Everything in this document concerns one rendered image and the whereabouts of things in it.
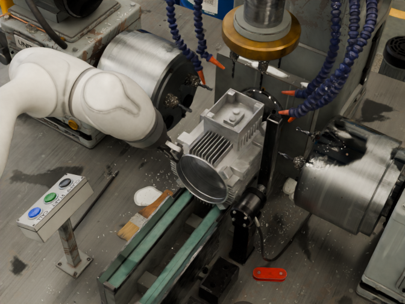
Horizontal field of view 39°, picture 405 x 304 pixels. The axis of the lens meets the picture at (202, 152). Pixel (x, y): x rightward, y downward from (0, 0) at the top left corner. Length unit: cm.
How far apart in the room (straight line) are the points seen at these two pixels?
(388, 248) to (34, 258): 89
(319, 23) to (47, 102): 75
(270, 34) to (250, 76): 27
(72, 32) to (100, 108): 64
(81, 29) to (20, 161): 45
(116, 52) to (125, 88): 58
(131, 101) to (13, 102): 19
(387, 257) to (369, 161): 23
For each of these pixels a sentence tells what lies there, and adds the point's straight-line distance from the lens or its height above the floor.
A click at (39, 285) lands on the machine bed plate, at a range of 154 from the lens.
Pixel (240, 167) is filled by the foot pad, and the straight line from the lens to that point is 135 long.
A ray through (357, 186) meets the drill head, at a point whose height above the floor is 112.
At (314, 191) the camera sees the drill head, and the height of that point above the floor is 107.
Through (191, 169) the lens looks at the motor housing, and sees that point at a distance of 148.
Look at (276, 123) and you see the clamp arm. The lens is 122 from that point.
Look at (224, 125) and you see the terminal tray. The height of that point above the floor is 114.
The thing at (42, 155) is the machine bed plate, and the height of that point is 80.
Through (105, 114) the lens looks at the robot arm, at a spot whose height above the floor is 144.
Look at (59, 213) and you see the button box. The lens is 132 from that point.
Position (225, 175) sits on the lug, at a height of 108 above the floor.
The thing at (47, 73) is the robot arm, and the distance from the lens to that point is 105.
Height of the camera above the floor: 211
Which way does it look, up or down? 49 degrees down
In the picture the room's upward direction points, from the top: 2 degrees clockwise
